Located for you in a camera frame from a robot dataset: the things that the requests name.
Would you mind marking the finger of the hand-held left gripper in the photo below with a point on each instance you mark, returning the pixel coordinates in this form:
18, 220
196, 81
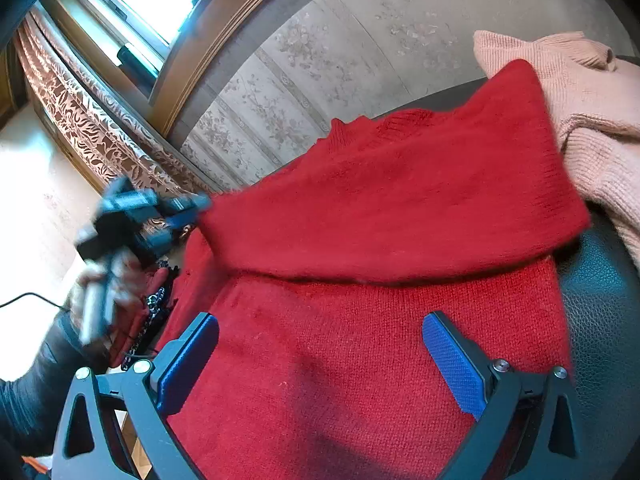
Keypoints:
187, 204
172, 227

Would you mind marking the person's left forearm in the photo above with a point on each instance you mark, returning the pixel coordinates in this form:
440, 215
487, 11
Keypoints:
35, 390

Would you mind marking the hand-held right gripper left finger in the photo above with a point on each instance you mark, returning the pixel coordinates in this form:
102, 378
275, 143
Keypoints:
187, 365

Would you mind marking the red and black garment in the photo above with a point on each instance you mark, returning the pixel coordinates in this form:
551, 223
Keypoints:
152, 282

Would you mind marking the person's left hand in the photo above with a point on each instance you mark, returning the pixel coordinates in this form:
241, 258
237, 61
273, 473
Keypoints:
131, 285

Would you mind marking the brown patterned curtain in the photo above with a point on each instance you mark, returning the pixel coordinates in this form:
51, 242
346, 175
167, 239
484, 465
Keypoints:
85, 125

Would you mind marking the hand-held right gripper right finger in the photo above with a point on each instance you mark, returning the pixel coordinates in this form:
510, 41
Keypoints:
452, 360

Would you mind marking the pink knit sweater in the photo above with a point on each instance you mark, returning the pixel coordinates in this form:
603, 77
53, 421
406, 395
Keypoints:
590, 125

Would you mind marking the red knit sweater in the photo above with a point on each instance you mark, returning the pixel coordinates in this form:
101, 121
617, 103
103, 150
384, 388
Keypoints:
375, 210

